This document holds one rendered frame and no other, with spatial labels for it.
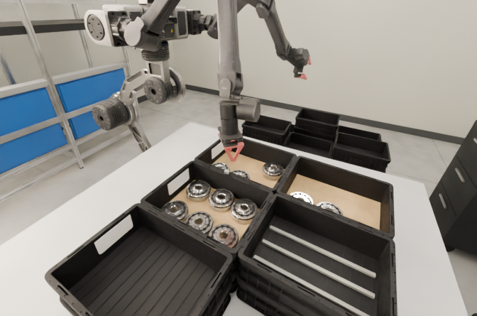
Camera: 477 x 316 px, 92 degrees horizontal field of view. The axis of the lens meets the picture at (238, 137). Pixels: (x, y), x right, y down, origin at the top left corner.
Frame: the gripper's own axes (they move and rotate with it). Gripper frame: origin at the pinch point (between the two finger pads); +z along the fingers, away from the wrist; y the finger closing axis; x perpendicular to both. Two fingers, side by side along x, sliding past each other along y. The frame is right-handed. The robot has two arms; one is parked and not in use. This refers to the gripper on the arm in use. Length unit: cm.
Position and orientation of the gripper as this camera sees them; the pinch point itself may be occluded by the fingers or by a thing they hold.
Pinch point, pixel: (231, 154)
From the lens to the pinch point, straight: 82.2
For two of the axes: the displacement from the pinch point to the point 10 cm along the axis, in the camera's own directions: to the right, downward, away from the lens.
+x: -9.6, 1.5, -2.3
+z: 0.3, 8.8, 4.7
